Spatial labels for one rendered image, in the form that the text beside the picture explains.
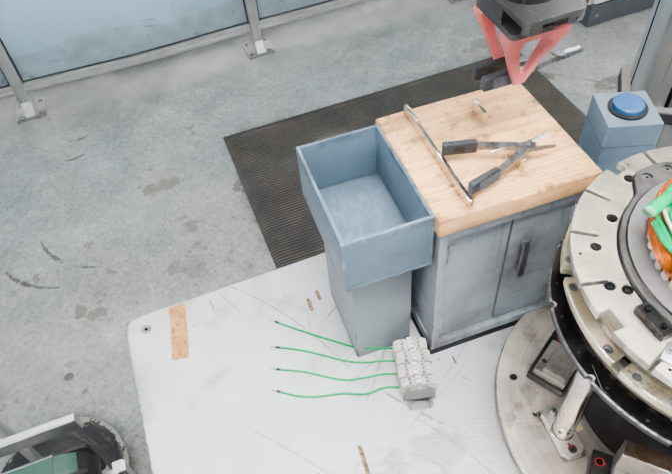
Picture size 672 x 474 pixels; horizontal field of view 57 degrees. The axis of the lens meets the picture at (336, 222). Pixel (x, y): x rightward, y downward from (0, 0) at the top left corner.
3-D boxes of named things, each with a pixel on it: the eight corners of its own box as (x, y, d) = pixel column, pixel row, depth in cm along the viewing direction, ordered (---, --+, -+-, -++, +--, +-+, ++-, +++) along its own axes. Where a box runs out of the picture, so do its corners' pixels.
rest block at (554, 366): (581, 360, 82) (585, 351, 80) (562, 390, 79) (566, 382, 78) (551, 343, 84) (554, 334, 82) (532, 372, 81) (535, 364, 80)
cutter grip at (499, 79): (483, 93, 65) (485, 80, 63) (479, 88, 65) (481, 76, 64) (517, 82, 65) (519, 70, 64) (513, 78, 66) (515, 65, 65)
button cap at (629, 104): (649, 115, 80) (651, 109, 79) (617, 117, 80) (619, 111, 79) (638, 96, 82) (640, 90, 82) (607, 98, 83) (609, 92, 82)
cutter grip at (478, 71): (473, 82, 66) (475, 69, 65) (470, 77, 66) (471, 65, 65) (507, 72, 67) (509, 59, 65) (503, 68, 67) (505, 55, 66)
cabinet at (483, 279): (430, 355, 88) (440, 236, 68) (381, 258, 100) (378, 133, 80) (553, 312, 91) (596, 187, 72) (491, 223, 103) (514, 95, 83)
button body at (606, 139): (612, 249, 98) (664, 123, 79) (567, 252, 98) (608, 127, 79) (599, 216, 102) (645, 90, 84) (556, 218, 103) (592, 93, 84)
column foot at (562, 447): (558, 405, 80) (560, 402, 79) (586, 455, 75) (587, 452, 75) (537, 412, 79) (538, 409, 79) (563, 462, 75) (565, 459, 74)
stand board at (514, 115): (438, 238, 68) (439, 223, 66) (375, 133, 80) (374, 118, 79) (599, 187, 71) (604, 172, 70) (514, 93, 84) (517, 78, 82)
